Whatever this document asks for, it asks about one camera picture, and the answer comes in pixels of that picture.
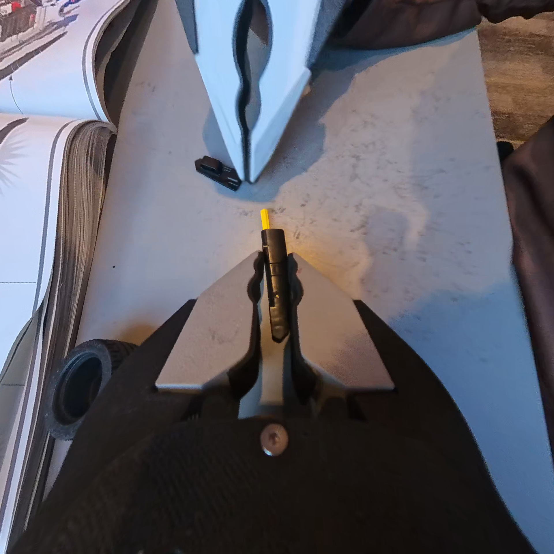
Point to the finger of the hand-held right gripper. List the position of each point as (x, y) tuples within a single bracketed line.
[(216, 52), (290, 52)]

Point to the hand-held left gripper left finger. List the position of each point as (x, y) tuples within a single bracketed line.
[(207, 342)]

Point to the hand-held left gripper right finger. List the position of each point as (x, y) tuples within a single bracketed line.
[(346, 342)]

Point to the black brick piece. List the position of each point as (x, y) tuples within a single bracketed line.
[(278, 311), (218, 171)]

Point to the black rubber tyre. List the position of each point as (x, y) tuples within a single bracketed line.
[(78, 389)]

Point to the grey desk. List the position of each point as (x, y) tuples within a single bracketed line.
[(389, 173)]

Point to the building instruction booklet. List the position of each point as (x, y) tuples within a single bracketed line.
[(34, 216)]

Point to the person's brown clothing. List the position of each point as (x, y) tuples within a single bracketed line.
[(534, 216)]

